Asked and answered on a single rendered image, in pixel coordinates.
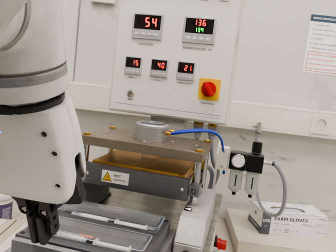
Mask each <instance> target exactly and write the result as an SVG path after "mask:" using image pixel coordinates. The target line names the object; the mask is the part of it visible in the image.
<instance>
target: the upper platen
mask: <svg viewBox="0 0 336 252"><path fill-rule="evenodd" d="M92 162H95V163H101V164H107V165H113V166H118V167H124V168H130V169H136V170H142V171H148V172H154V173H160V174H165V175H171V176H177V177H183V178H189V179H190V182H191V180H192V178H193V170H194V162H193V161H187V160H181V159H174V158H168V157H162V156H155V155H149V154H143V153H137V152H130V151H124V150H118V149H117V150H114V151H112V152H110V153H107V154H105V155H103V156H100V157H98V158H95V159H93V160H92Z"/></svg>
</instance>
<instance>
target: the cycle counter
mask: <svg viewBox="0 0 336 252"><path fill-rule="evenodd" d="M158 18H159V17H155V16H141V15H138V18H137V27H139V28H151V29H157V27H158Z"/></svg>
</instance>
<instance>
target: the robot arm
mask: <svg viewBox="0 0 336 252"><path fill-rule="evenodd" d="M68 87H69V77H68V67H67V57H66V47H65V36H64V26H63V16H62V5H61V0H0V194H2V195H7V196H11V197H12V198H13V199H14V200H15V201H16V203H17V205H18V208H19V210H20V212H21V213H23V214H26V218H27V223H28V229H29V233H30V238H31V242H32V243H34V244H37V243H40V245H44V246H45V245H46V244H47V243H48V241H49V240H50V239H51V237H52V236H54V235H55V234H56V233H57V232H58V230H59V227H60V222H59V215H58V208H59V207H60V206H62V205H63V204H67V205H79V204H81V203H82V202H83V201H84V199H85V198H86V196H87V193H86V190H85V187H84V184H83V182H82V181H84V180H85V178H86V158H85V150H84V144H83V139H82V134H81V129H80V125H79V121H78V117H77V114H76V111H75V107H74V105H73V102H72V99H71V97H70V96H69V95H65V91H66V90H67V89H68Z"/></svg>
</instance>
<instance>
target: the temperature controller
mask: <svg viewBox="0 0 336 252"><path fill-rule="evenodd" d="M206 25H207V19H198V18H194V19H193V26H198V27H206Z"/></svg>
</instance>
